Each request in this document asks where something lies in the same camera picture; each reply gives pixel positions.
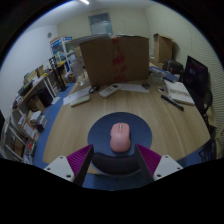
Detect shelf unit with books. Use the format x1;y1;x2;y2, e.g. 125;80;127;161
0;64;59;164

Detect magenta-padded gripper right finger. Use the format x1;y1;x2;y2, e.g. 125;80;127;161
133;143;184;186

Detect black marker pen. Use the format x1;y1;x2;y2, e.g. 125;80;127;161
160;94;185;112

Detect window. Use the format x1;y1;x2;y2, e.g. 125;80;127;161
88;12;114;36

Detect large brown cardboard box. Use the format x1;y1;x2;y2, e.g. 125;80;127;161
79;35;150;88

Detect blue book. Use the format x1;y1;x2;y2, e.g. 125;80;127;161
148;65;180;84

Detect clear plastic container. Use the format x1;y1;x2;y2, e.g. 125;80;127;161
148;71;165;86

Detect coiled black cable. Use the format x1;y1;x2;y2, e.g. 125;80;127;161
88;85;100;94

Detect white book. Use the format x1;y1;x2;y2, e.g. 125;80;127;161
163;79;196;107

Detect small brown cardboard box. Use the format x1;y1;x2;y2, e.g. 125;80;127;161
152;32;174;66

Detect round dark blue mouse pad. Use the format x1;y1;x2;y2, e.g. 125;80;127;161
87;111;153;158

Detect black monitor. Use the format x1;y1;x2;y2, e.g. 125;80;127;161
182;55;210;98

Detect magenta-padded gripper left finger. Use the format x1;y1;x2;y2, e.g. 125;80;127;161
43;143;96;187

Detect small white box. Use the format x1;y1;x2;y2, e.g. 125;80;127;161
69;95;91;108

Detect pink computer mouse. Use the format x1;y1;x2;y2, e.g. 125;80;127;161
109;122;132;154

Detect black office chair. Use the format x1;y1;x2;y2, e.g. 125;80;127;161
196;89;215;134

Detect dark bag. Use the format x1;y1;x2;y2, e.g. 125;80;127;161
163;59;184;75

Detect white remote control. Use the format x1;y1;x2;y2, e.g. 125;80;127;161
98;83;121;99

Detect shelf unit with blue boxes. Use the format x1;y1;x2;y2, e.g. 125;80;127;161
49;35;78;84

